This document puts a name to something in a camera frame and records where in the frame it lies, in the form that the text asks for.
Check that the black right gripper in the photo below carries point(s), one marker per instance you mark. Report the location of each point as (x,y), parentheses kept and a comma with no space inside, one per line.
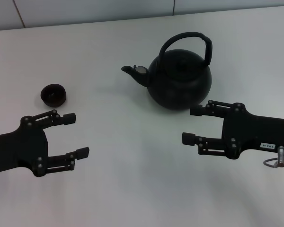
(251,132)

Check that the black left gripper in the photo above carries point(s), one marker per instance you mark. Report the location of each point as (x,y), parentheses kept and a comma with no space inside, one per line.
(19,146)

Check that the small dark teacup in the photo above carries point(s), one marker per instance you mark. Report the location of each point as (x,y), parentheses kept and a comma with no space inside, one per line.
(53,99)

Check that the black round teapot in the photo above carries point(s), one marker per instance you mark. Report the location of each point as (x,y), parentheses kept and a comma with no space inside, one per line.
(180,82)

